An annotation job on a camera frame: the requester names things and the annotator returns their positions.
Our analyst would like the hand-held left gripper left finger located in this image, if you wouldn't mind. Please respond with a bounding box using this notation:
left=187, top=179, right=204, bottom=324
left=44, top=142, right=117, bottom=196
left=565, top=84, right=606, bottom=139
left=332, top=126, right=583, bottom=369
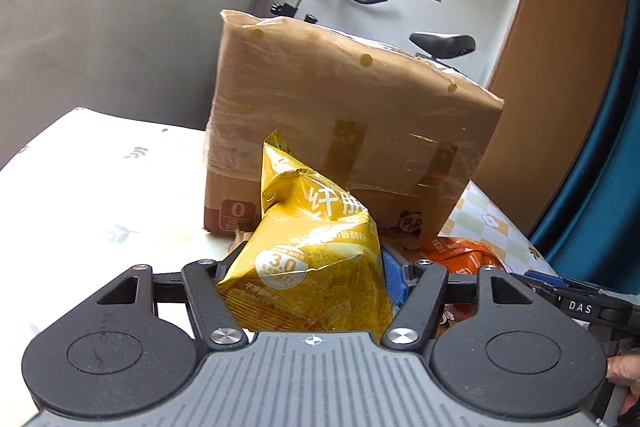
left=85, top=246, right=249, bottom=351

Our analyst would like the yellow snack bag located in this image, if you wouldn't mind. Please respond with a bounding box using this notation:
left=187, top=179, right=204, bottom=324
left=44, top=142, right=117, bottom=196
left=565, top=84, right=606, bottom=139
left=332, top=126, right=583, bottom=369
left=216, top=130, right=396, bottom=334

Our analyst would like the plastic-lined brown cardboard box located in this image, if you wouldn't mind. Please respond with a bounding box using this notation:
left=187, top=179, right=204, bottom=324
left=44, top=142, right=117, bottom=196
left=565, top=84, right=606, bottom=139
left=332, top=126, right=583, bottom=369
left=202, top=9, right=505, bottom=253

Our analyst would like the brown wooden door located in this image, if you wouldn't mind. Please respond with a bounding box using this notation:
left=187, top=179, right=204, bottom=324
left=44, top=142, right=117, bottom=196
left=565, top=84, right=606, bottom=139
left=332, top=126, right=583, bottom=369
left=487, top=0, right=636, bottom=238

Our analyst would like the person's right hand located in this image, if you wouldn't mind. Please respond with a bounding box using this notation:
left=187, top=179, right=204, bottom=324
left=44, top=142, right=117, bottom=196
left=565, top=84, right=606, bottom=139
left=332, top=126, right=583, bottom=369
left=606, top=354, right=640, bottom=418

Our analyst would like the orange snack packet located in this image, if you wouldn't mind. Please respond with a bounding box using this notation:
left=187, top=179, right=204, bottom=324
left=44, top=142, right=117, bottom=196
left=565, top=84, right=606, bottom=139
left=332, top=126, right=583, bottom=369
left=417, top=236, right=506, bottom=333

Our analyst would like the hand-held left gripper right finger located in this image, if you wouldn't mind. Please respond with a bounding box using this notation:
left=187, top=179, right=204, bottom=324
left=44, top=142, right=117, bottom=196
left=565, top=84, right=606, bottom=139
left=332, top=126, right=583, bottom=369
left=381, top=251, right=543, bottom=351

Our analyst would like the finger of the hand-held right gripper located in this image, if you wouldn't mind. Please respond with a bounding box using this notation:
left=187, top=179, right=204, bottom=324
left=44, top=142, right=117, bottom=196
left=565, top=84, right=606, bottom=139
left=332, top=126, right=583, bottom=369
left=510, top=270, right=635, bottom=329

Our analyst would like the blue curtain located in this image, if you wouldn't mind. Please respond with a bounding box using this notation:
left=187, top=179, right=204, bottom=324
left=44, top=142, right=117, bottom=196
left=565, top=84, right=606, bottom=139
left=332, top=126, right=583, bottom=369
left=527, top=7, right=640, bottom=288

